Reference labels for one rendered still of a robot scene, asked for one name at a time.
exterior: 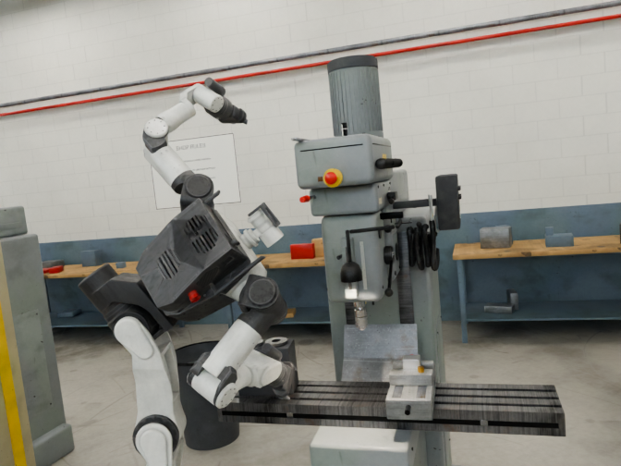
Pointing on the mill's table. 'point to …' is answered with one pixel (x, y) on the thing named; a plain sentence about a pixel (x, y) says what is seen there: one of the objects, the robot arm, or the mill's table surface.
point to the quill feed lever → (389, 267)
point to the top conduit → (388, 163)
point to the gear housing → (350, 199)
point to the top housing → (342, 160)
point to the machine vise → (423, 410)
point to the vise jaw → (410, 377)
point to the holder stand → (281, 361)
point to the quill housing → (364, 249)
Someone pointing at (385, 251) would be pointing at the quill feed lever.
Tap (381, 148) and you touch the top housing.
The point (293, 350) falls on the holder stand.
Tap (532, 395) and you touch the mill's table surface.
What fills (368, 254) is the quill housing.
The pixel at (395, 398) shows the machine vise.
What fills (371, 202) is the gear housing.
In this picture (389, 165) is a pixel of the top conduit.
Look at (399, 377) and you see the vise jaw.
